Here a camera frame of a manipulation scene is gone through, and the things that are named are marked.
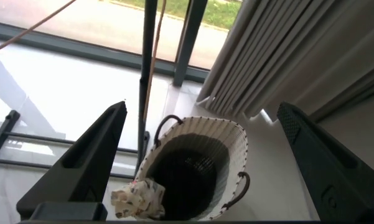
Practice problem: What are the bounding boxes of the white laundry basket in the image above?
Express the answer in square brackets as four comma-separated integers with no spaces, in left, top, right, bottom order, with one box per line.
[135,114,251,222]

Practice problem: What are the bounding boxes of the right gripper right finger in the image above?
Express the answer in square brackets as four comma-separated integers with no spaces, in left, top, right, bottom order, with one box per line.
[276,101,374,222]

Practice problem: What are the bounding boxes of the cream printed garment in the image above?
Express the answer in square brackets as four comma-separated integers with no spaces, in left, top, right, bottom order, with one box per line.
[110,179,166,220]

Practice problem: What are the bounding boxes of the black clothes rack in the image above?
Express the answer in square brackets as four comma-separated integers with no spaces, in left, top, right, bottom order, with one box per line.
[0,0,159,180]

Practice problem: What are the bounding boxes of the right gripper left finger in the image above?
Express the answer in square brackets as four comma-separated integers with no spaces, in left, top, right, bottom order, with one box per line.
[16,100,128,222]

